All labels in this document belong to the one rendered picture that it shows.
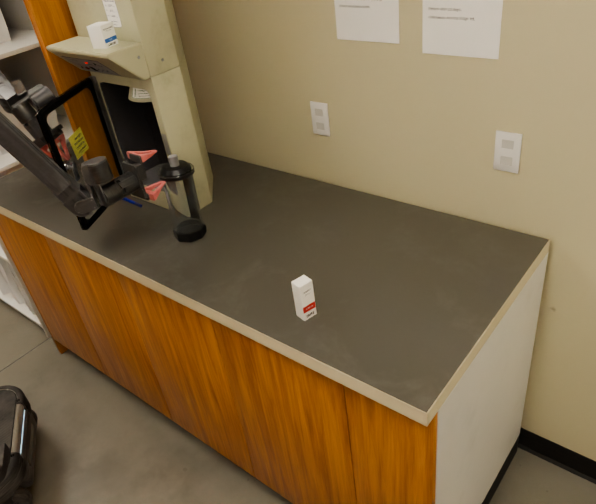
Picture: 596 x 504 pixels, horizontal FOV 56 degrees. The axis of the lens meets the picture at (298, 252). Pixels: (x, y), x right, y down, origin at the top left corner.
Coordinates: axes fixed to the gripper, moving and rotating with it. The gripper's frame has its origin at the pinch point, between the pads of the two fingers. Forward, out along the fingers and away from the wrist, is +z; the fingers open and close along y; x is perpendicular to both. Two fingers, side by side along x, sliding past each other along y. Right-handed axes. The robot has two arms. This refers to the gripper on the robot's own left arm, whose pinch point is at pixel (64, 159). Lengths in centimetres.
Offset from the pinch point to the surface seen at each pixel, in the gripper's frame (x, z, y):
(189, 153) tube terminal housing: -12.9, 19.9, -30.4
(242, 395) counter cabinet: 37, 80, -26
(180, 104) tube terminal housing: -14.1, 5.6, -37.5
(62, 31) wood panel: -23.3, -29.8, -12.5
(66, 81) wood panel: -19.2, -17.6, -4.8
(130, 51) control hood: -3.6, -14.6, -40.3
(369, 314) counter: 39, 63, -78
